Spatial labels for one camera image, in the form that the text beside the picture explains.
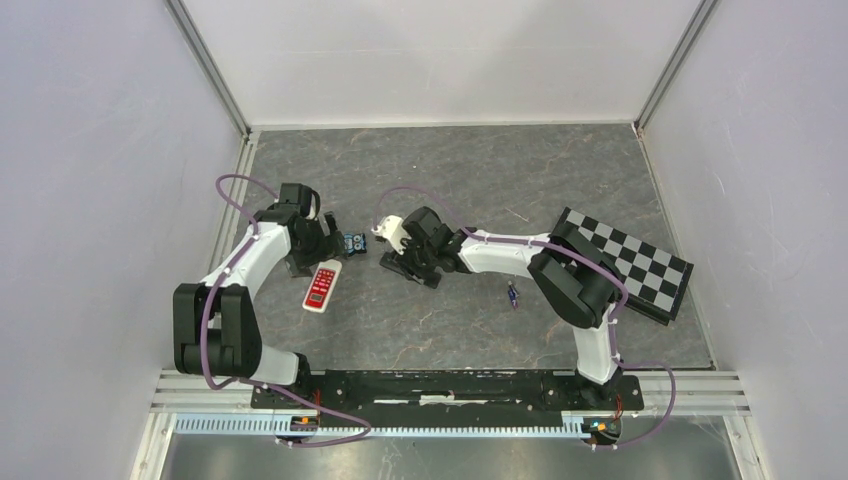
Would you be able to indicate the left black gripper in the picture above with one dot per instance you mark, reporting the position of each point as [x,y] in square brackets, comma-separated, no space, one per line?
[330,247]

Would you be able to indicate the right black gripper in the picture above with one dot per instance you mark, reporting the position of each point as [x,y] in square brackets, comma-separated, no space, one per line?
[406,261]

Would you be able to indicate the black remote control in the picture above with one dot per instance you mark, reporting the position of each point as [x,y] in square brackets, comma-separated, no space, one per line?
[395,262]

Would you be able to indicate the red white remote control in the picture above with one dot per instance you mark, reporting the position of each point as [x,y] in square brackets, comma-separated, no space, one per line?
[322,286]

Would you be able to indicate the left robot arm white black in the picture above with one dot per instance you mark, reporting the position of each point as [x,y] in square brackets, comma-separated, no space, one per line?
[215,327]

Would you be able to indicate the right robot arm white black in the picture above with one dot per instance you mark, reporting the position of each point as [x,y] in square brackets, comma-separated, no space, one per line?
[580,283]

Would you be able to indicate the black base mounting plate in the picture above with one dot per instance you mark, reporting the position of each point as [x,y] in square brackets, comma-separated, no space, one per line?
[464,398]

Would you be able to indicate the black white checkerboard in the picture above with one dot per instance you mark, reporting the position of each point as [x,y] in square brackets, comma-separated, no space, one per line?
[655,279]

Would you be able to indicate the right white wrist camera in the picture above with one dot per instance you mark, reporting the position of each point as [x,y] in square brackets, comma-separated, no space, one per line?
[391,230]

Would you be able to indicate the grey slotted cable duct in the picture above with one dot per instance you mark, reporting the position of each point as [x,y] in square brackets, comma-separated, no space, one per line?
[284,426]

